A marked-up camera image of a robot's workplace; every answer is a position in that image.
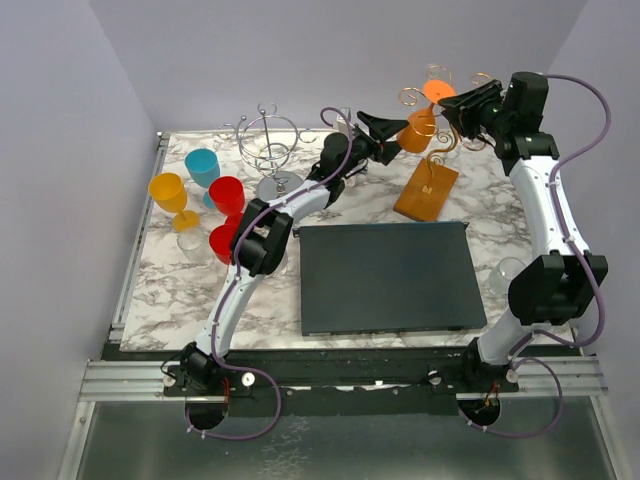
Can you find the dark grey flat box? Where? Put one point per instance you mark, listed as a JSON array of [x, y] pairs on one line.
[[388, 278]]

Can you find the chrome wine glass rack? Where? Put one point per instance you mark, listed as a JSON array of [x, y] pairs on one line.
[[266, 144]]

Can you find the red plastic wine glass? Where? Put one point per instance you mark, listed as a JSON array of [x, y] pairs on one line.
[[220, 240]]

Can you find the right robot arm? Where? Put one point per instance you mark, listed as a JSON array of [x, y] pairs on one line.
[[564, 276]]

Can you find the gold wire wooden-base rack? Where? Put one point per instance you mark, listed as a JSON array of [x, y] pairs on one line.
[[430, 185]]

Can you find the orange plastic wine glass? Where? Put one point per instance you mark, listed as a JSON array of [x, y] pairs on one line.
[[422, 125]]

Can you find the yellow plastic wine glass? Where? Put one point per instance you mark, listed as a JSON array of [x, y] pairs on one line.
[[169, 193]]

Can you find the clear textured wine glass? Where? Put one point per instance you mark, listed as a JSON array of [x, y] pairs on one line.
[[193, 243]]

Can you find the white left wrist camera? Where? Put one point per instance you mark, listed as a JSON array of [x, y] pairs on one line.
[[343, 121]]

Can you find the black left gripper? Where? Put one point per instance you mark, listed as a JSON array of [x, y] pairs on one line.
[[380, 129]]

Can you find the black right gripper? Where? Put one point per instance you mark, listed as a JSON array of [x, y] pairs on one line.
[[464, 108]]

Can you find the blue plastic wine glass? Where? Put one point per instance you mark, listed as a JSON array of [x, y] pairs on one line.
[[203, 167]]

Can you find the aluminium extrusion rail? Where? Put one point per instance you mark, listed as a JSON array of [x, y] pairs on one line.
[[122, 381]]

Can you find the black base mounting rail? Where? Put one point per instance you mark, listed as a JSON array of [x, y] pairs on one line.
[[333, 382]]

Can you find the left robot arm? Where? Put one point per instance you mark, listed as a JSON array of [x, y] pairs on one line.
[[260, 241]]

